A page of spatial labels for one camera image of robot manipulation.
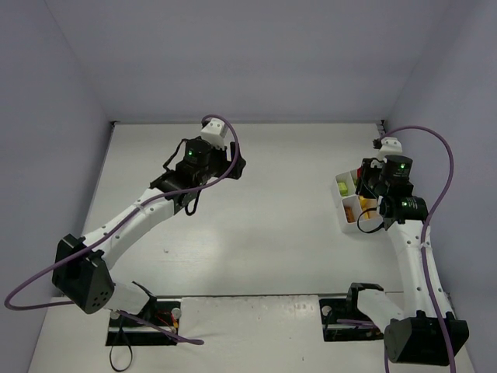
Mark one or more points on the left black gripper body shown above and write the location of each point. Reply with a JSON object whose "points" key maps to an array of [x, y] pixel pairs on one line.
{"points": [[234, 162]]}

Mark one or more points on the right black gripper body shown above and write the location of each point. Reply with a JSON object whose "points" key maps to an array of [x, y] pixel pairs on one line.
{"points": [[365, 180]]}

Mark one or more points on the light green lego brick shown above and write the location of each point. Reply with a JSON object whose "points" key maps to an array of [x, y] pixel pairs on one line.
{"points": [[343, 189]]}

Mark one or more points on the brown lego brick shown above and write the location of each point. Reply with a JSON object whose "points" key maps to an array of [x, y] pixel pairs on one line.
{"points": [[368, 217]]}

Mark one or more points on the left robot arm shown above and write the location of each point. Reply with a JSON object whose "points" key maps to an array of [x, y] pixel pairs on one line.
{"points": [[83, 265]]}

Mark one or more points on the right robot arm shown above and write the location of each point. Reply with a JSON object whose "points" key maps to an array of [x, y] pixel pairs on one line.
{"points": [[425, 330]]}

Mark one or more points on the white divided container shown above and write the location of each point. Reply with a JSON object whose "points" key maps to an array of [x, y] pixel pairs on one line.
{"points": [[352, 200]]}

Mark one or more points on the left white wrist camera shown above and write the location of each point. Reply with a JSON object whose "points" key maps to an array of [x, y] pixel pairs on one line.
{"points": [[214, 132]]}

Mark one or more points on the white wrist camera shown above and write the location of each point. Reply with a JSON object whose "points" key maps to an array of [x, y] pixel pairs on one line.
{"points": [[214, 132], [387, 146]]}

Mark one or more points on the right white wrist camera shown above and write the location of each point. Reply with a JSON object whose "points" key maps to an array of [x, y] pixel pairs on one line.
{"points": [[387, 146]]}

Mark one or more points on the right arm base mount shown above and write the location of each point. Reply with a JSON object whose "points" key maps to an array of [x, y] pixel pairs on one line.
{"points": [[342, 321]]}

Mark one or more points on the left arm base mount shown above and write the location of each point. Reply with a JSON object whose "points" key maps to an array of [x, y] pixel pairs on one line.
{"points": [[136, 332]]}

